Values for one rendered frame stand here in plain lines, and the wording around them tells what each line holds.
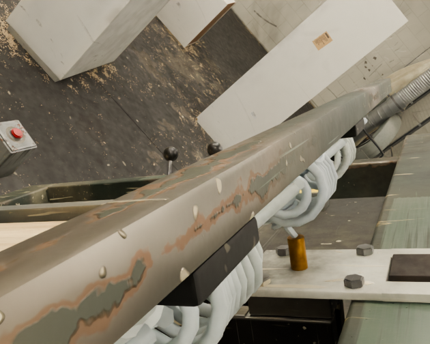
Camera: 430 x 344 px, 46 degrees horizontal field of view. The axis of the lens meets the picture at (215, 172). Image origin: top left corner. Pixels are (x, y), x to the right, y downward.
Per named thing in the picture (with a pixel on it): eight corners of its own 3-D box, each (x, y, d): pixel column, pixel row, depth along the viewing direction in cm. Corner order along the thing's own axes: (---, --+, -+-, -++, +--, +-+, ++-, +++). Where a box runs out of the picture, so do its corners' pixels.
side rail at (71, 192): (65, 214, 171) (58, 183, 169) (410, 198, 126) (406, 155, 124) (52, 219, 165) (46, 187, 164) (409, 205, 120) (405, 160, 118)
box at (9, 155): (-9, 149, 178) (18, 118, 170) (10, 176, 177) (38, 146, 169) (-37, 155, 167) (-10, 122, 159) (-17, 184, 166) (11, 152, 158)
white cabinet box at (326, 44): (211, 104, 556) (364, -34, 467) (245, 143, 562) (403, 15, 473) (194, 119, 502) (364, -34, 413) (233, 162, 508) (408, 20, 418)
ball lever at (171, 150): (163, 201, 123) (168, 149, 127) (177, 200, 121) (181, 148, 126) (155, 197, 120) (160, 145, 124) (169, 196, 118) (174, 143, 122)
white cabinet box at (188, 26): (165, 7, 635) (204, -35, 604) (195, 43, 641) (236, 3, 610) (151, 10, 595) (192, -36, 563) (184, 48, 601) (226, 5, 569)
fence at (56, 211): (5, 219, 147) (1, 205, 147) (329, 205, 108) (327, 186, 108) (-9, 224, 143) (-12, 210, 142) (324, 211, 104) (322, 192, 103)
